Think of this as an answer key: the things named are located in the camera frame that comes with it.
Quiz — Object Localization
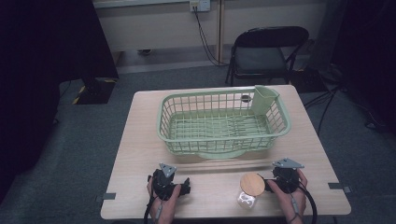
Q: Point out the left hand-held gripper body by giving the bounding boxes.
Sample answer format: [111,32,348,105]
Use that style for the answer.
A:
[148,162,185,201]

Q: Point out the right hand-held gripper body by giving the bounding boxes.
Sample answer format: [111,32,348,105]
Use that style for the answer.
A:
[271,157,305,194]

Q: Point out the glass jar with wooden lid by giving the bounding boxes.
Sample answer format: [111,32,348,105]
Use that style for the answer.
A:
[236,172,266,210]

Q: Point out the person's right hand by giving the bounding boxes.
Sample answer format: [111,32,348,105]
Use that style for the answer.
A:
[266,168,309,224]

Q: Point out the person's left hand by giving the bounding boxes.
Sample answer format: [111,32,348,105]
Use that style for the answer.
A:
[146,176,183,224]

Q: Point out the grey tape piece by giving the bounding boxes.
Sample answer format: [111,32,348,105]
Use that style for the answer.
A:
[95,192,117,203]
[327,182,353,194]

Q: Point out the green plastic basket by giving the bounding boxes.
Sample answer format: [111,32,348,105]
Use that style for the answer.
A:
[156,85,293,161]

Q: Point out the green plastic cutlery holder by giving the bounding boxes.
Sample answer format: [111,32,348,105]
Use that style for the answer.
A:
[250,84,280,117]

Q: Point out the black stand base yellow stripes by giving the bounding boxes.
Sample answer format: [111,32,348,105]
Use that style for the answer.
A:
[71,77,119,105]

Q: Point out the black folding chair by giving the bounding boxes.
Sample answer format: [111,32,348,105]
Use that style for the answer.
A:
[224,25,310,87]

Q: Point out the dark curtain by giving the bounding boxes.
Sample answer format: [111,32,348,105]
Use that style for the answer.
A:
[323,0,396,134]

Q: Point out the black curtain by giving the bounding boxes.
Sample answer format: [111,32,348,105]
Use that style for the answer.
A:
[0,0,120,200]

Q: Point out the grey cable plug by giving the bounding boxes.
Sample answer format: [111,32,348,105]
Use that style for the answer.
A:
[290,196,301,216]
[155,200,164,220]

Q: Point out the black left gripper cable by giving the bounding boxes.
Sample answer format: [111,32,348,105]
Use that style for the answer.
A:
[143,175,161,224]

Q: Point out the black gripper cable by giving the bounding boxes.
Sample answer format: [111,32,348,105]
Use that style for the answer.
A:
[143,175,161,224]
[289,174,318,224]

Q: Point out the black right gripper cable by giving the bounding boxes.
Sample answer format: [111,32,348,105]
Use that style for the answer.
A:
[289,174,318,224]

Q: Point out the black floor cables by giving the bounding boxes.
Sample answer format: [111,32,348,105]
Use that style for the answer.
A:
[303,83,347,136]

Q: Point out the black wall cable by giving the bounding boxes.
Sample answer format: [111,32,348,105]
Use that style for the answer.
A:
[192,6,230,67]

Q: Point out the white wall socket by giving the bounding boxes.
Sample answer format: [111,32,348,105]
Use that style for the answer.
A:
[189,0,212,13]

